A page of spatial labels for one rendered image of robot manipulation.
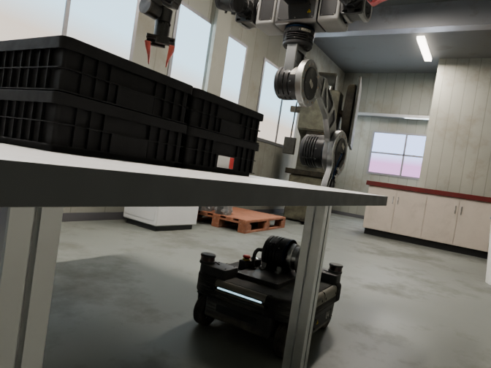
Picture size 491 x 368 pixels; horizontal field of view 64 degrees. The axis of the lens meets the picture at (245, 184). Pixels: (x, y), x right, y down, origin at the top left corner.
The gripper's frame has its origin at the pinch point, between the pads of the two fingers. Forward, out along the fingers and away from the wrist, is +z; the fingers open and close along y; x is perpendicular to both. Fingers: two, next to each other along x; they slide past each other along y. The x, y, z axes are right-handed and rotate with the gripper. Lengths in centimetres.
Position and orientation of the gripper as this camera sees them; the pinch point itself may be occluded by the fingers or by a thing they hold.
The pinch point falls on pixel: (157, 63)
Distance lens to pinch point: 156.6
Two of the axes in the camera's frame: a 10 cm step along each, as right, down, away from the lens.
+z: -1.5, 9.9, 0.4
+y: 9.7, 1.3, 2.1
